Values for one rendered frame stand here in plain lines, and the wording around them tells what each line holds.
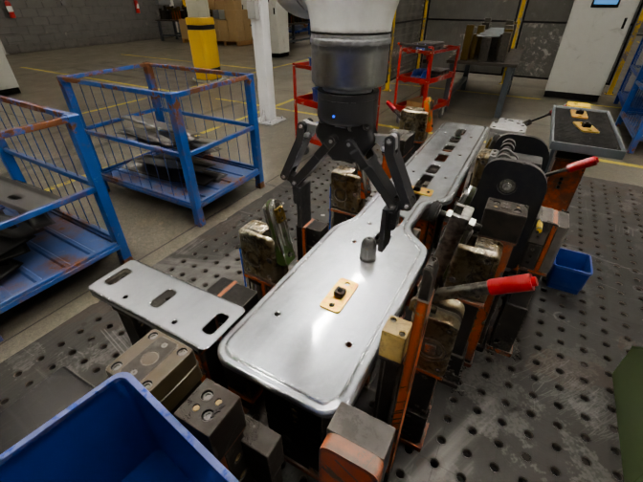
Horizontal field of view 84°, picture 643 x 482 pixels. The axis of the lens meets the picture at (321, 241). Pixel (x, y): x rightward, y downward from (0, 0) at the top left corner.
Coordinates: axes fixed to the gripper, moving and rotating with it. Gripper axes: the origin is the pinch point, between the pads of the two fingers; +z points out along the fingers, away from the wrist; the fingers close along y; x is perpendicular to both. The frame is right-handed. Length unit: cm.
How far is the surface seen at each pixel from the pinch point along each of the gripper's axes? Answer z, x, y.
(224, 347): 14.3, 18.2, 10.2
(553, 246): 10.7, -29.7, -31.6
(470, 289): 3.2, 0.7, -19.7
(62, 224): 98, -53, 232
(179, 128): 40, -113, 169
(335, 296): 13.6, 1.0, 0.3
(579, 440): 44, -15, -47
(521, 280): -0.5, 0.7, -24.9
